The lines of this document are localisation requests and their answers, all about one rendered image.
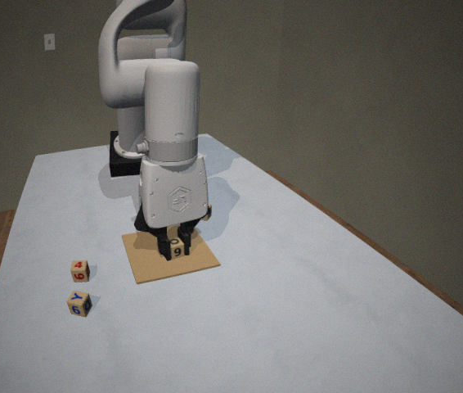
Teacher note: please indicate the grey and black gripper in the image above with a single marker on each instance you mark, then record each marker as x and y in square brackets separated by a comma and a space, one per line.
[172, 195]

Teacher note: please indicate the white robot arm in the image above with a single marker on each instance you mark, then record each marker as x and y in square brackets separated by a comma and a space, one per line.
[165, 127]

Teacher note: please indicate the tan square mat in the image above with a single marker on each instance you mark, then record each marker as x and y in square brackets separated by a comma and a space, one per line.
[149, 265]

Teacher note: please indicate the wooden letter block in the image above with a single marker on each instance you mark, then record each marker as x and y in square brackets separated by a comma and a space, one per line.
[208, 215]
[80, 271]
[79, 303]
[177, 247]

